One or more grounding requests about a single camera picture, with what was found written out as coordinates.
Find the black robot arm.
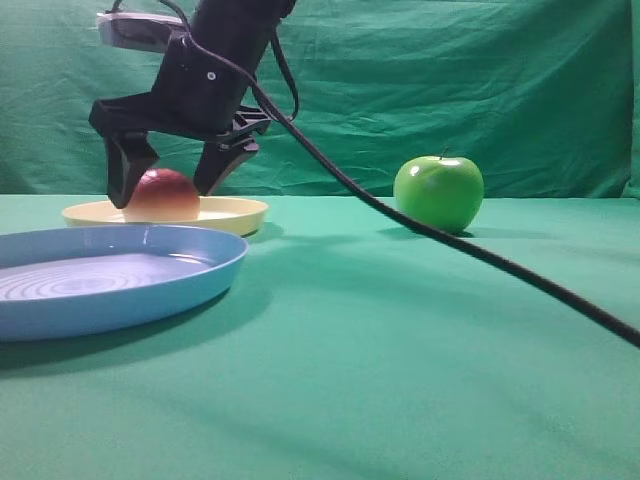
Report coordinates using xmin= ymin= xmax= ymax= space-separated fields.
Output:
xmin=89 ymin=1 xmax=295 ymax=209

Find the black braided cable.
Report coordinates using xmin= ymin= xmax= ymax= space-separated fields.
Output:
xmin=106 ymin=0 xmax=640 ymax=349

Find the blue plastic plate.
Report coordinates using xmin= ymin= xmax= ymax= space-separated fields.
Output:
xmin=1 ymin=224 xmax=249 ymax=342

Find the green backdrop cloth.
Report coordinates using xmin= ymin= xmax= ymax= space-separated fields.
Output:
xmin=1 ymin=1 xmax=639 ymax=198

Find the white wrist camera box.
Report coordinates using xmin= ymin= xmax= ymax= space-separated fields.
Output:
xmin=96 ymin=11 xmax=185 ymax=53

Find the yellow plastic plate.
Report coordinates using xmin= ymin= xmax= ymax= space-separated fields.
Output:
xmin=61 ymin=196 xmax=269 ymax=236

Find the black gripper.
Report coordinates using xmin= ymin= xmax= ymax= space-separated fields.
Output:
xmin=89 ymin=32 xmax=272 ymax=209

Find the green apple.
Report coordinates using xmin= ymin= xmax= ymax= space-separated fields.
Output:
xmin=393 ymin=153 xmax=484 ymax=234

